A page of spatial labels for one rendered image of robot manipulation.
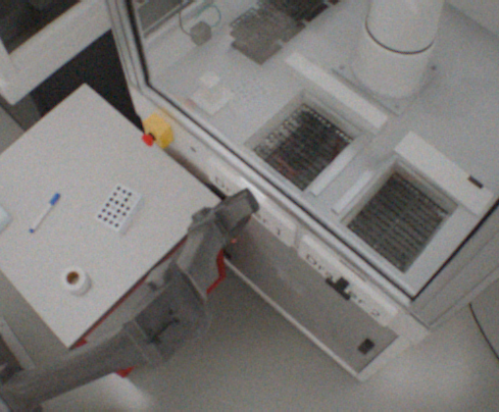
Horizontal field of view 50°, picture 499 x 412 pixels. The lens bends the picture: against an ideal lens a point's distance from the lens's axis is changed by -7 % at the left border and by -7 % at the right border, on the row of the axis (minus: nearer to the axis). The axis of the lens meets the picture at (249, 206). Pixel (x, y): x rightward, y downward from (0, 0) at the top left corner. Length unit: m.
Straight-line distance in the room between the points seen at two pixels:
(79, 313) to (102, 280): 0.11
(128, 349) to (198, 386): 1.43
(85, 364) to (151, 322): 0.13
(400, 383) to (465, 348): 0.31
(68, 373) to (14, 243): 0.85
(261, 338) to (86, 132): 1.03
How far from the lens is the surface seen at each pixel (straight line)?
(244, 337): 2.23
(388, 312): 1.33
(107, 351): 0.81
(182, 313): 0.80
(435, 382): 2.31
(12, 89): 1.82
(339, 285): 1.34
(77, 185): 1.68
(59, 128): 1.80
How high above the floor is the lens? 2.18
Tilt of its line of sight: 65 degrees down
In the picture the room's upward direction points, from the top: 1 degrees counter-clockwise
